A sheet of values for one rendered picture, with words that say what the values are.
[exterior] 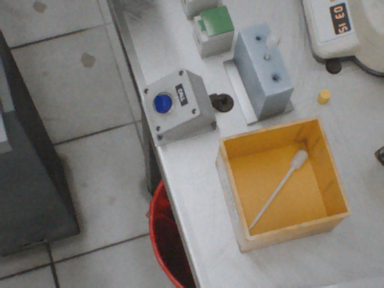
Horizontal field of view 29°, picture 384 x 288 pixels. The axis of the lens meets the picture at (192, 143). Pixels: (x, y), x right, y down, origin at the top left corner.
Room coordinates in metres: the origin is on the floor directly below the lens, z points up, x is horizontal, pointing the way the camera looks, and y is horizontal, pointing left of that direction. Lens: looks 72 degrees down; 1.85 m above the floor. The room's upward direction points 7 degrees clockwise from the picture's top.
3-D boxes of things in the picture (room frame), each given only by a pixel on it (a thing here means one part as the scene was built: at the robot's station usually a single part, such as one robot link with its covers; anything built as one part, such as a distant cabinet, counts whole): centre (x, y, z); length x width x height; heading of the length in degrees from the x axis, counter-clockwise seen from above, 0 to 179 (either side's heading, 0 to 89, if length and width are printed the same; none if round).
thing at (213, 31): (0.48, -0.01, 0.91); 0.05 x 0.04 x 0.07; 114
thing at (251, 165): (0.26, -0.12, 0.92); 0.13 x 0.13 x 0.10; 21
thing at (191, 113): (0.37, 0.01, 0.92); 0.13 x 0.07 x 0.08; 114
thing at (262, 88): (0.42, -0.08, 0.92); 0.10 x 0.07 x 0.10; 26
